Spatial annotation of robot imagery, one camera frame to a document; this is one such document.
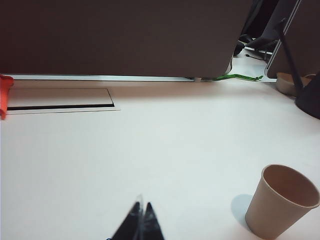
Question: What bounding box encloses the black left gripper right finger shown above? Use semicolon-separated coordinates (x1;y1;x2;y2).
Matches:
143;201;165;240

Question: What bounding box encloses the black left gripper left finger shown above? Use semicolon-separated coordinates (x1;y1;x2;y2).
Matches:
109;201;145;240

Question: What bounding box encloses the brown paper cup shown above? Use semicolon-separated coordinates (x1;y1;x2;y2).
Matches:
244;163;320;240

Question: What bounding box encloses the green tape strip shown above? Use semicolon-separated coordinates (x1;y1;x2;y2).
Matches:
215;73;264;82

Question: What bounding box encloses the orange cloth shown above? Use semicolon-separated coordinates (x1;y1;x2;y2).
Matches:
0;73;15;121

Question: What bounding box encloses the large brown desk divider panel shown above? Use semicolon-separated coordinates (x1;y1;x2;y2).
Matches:
0;0;255;80

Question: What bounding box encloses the white desk cable flap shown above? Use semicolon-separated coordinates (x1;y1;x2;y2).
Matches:
6;87;122;116

